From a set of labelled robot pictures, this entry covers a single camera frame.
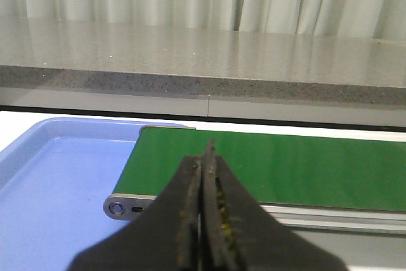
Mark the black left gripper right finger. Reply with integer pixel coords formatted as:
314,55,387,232
201,141,347,270

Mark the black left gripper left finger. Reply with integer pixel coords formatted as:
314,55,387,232
68,156,201,270

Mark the green conveyor belt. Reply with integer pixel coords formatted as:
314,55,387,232
114,127,405,212

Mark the blue plastic tray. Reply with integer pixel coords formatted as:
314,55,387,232
0,117,188,271

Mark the grey stone counter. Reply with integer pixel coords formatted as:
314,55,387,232
1,17,405,128

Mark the silver aluminium conveyor frame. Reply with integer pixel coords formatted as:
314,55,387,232
103,125,405,234

